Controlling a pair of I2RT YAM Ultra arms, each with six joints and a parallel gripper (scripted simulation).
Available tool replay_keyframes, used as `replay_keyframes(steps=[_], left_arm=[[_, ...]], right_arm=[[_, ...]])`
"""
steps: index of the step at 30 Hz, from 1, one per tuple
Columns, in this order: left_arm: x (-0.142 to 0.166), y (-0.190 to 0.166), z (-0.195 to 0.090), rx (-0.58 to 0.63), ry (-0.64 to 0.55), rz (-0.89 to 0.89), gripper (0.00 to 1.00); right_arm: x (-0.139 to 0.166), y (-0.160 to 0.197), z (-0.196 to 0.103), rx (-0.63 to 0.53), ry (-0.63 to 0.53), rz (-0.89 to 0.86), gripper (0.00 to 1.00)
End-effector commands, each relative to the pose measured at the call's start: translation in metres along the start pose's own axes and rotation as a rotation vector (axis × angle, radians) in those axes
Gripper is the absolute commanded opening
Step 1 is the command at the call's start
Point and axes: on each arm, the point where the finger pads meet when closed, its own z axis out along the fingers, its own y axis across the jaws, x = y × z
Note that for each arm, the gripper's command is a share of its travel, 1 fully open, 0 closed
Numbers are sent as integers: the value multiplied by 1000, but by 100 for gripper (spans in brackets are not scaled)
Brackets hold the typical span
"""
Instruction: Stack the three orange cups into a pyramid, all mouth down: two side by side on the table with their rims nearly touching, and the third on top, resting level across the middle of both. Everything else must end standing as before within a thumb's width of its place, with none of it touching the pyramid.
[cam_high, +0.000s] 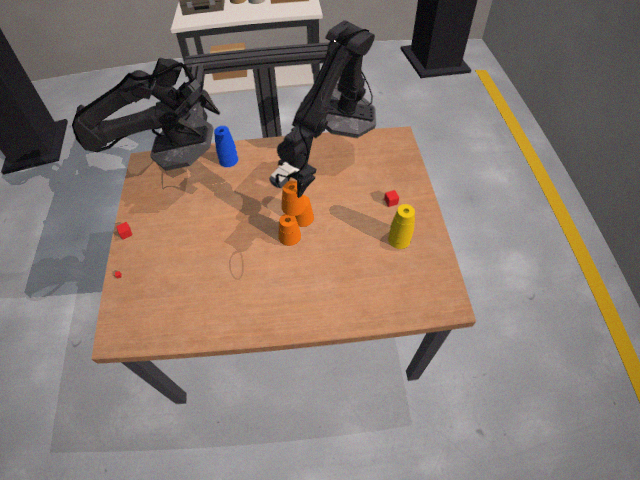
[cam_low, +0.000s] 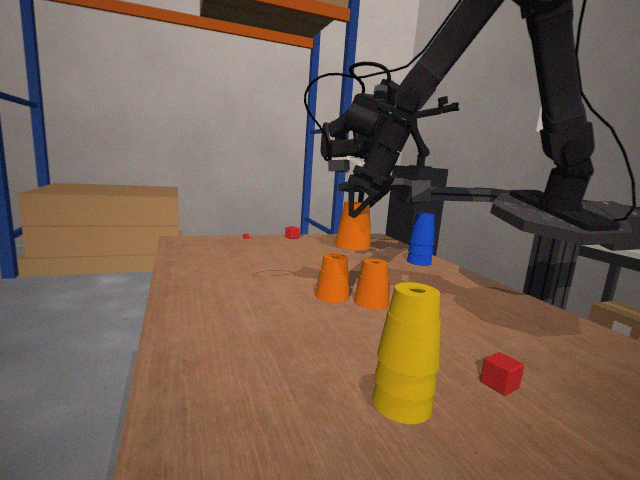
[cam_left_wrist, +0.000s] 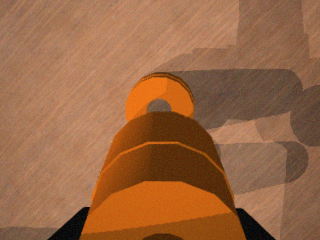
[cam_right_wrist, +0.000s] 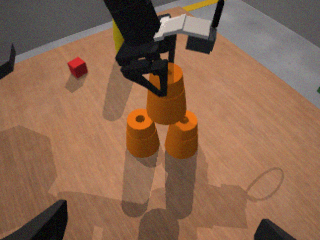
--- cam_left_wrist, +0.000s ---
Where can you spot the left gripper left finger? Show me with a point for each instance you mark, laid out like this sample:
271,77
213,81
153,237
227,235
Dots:
72,229

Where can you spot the orange cup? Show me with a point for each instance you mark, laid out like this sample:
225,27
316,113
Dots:
161,85
162,175

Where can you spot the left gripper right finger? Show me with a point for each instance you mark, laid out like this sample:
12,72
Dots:
252,229

